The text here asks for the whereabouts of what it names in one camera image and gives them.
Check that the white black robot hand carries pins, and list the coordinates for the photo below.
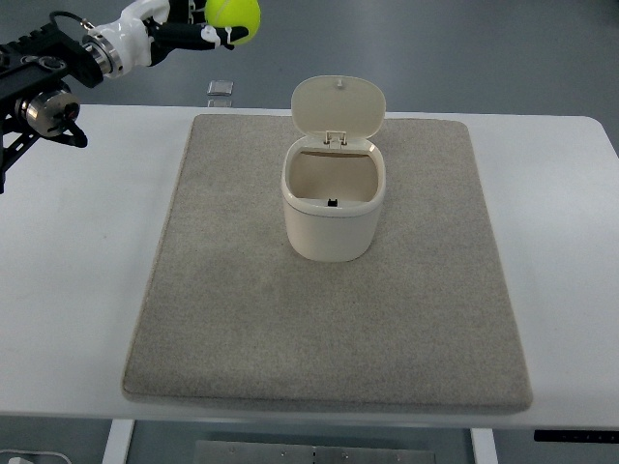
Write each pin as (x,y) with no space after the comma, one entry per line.
(147,31)

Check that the yellow tennis ball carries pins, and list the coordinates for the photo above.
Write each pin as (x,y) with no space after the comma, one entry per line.
(234,13)

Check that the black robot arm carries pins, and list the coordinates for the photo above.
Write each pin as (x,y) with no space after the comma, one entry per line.
(36,102)

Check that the beige lidded plastic bin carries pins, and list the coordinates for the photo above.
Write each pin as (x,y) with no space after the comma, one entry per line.
(333,179)

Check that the grey felt mat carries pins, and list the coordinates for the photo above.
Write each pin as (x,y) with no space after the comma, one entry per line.
(233,316)

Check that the white table leg left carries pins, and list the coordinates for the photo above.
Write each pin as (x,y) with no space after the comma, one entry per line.
(118,442)

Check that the white table leg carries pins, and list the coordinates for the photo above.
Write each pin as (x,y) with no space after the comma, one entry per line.
(118,442)
(483,446)

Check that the white table leg right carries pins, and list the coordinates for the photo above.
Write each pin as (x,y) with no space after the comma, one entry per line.
(483,446)

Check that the black table control panel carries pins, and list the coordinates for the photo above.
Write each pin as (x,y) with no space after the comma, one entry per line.
(576,436)

